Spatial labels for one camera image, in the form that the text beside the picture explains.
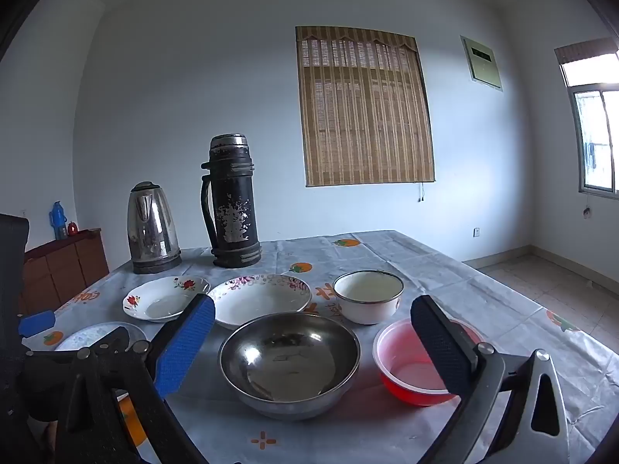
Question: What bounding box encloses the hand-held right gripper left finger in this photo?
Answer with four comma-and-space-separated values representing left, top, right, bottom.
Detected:
58, 292, 216, 464

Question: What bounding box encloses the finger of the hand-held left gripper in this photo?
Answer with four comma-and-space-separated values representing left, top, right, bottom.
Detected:
18, 309, 57, 339

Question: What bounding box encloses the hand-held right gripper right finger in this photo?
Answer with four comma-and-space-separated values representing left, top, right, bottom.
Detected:
410, 294, 572, 464

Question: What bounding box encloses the red plastic bowl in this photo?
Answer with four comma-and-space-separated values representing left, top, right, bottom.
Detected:
373, 318, 486, 408

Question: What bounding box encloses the white plate with red flowers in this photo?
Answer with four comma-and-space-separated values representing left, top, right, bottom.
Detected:
122, 275, 212, 323

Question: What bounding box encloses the white enamel bowl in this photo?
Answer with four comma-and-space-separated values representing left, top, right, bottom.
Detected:
333, 270, 405, 326

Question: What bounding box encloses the white plate with purple flowers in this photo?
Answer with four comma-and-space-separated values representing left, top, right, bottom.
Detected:
207, 274, 313, 330

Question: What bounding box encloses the stainless steel bowl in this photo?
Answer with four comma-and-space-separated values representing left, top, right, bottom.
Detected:
217, 312, 361, 421

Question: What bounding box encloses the brown wooden cabinet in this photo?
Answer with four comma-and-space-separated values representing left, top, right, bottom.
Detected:
19, 228, 110, 315

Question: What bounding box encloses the printed light blue tablecloth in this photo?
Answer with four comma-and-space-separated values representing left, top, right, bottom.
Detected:
22, 229, 619, 464

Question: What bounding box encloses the blue thermos bottle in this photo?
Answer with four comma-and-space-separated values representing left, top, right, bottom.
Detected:
49, 200, 69, 241

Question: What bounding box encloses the stainless steel electric kettle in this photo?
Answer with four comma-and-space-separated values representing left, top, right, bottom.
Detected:
127, 181, 183, 275

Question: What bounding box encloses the worn black thermos flask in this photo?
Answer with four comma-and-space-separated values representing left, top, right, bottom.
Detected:
200, 134, 263, 269

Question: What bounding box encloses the bamboo window blind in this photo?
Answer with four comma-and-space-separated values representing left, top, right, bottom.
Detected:
295, 26, 436, 188

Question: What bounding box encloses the short bamboo window valance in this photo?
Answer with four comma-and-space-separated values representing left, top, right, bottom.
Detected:
554, 37, 618, 65

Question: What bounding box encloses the window with metal frame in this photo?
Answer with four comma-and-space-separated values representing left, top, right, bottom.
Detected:
561, 51, 619, 196

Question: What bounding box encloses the green wall panel box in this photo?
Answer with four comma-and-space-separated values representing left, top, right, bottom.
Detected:
459, 35, 504, 92

